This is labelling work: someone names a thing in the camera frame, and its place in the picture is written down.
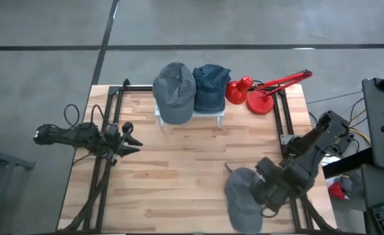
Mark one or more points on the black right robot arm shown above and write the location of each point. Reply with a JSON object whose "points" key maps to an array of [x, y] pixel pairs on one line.
{"points": [[319, 153]]}

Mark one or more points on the blue denim cap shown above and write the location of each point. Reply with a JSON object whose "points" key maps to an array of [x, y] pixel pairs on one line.
{"points": [[211, 91]]}

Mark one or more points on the white perforated metal shelf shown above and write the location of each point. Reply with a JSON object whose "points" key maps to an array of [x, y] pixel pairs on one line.
{"points": [[220, 120]]}

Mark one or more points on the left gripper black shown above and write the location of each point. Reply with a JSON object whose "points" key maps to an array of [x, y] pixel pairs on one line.
{"points": [[111, 148]]}

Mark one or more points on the black aluminium rig frame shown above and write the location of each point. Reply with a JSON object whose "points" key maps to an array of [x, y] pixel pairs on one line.
{"points": [[139, 88]]}

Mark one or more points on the grey cotton cap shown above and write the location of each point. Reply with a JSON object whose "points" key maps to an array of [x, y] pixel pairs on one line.
{"points": [[175, 94], [240, 209]]}

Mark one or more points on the white paper sheet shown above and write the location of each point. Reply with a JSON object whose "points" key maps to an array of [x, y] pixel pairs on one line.
{"points": [[330, 160]]}

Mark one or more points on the red cloth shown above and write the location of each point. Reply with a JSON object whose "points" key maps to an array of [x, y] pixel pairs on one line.
{"points": [[336, 191]]}

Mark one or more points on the grey cloth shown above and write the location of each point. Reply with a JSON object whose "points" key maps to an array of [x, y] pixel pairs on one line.
{"points": [[346, 184]]}

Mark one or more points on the red desk lamp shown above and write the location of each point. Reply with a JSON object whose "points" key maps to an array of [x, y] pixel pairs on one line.
{"points": [[260, 102]]}

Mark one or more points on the black floor beam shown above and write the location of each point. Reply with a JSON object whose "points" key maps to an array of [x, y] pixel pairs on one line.
{"points": [[351, 161]]}

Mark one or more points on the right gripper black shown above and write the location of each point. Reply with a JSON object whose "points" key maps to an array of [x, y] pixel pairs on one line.
{"points": [[286, 184]]}

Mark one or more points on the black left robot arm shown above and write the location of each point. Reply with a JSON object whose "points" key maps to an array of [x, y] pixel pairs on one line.
{"points": [[67, 137]]}

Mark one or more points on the grey metal stand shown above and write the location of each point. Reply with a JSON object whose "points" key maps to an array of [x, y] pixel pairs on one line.
{"points": [[2, 160]]}

